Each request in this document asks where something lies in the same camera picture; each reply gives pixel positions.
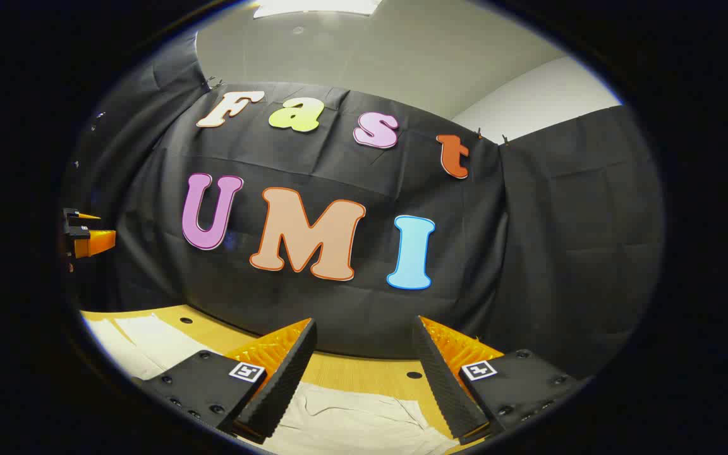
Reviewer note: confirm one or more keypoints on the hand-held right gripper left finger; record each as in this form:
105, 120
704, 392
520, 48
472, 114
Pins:
279, 385

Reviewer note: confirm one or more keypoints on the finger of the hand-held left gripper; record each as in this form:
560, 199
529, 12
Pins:
95, 243

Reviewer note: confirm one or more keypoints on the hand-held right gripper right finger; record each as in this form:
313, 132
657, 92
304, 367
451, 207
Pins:
449, 385

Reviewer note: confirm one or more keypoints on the cream white jeans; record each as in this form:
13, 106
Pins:
351, 423

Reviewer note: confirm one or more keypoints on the black backdrop cloth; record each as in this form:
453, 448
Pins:
528, 253

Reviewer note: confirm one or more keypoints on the ceiling light panel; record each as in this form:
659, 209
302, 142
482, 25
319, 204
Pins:
313, 6

